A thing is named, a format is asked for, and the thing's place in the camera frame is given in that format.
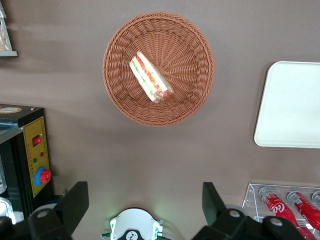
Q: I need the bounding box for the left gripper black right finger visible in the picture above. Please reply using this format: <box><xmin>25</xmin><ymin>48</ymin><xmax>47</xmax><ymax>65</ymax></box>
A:
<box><xmin>193</xmin><ymin>181</ymin><xmax>261</xmax><ymax>240</ymax></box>

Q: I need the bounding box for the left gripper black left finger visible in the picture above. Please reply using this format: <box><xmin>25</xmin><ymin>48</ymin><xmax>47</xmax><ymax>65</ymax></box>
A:
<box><xmin>28</xmin><ymin>181</ymin><xmax>90</xmax><ymax>240</ymax></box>

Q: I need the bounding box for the triangle sandwich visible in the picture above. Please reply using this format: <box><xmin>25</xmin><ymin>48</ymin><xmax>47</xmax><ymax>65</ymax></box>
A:
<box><xmin>128</xmin><ymin>50</ymin><xmax>175</xmax><ymax>105</ymax></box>

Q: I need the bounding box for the cream plastic tray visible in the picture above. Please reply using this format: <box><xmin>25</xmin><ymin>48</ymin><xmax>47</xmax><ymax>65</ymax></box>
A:
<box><xmin>253</xmin><ymin>60</ymin><xmax>320</xmax><ymax>149</ymax></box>

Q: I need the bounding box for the brown wicker basket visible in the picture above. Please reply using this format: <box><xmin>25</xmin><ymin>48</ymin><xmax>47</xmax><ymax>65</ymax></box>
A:
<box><xmin>102</xmin><ymin>11</ymin><xmax>216</xmax><ymax>127</ymax></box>

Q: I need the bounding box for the clear acrylic bottle rack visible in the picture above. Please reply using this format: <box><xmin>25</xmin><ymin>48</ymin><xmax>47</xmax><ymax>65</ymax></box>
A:
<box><xmin>241</xmin><ymin>183</ymin><xmax>320</xmax><ymax>240</ymax></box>

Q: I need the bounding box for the red cola bottle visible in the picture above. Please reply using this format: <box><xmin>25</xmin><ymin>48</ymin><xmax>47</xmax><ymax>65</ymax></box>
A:
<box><xmin>258</xmin><ymin>186</ymin><xmax>316</xmax><ymax>240</ymax></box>
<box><xmin>286</xmin><ymin>190</ymin><xmax>320</xmax><ymax>232</ymax></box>

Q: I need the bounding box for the steel food pan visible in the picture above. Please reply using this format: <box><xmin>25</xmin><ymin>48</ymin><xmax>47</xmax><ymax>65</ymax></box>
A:
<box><xmin>0</xmin><ymin>196</ymin><xmax>16</xmax><ymax>225</ymax></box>

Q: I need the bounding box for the black food warmer machine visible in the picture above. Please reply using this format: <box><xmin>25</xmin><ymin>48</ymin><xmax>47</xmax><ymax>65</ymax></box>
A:
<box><xmin>0</xmin><ymin>103</ymin><xmax>55</xmax><ymax>226</ymax></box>

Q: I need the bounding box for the grey snack display rack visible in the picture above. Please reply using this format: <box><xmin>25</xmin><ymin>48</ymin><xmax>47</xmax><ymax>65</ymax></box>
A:
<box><xmin>0</xmin><ymin>0</ymin><xmax>19</xmax><ymax>58</ymax></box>

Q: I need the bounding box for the clear cracker snack pack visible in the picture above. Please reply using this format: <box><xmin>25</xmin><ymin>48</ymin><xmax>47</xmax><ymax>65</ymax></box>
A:
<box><xmin>0</xmin><ymin>14</ymin><xmax>8</xmax><ymax>51</ymax></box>

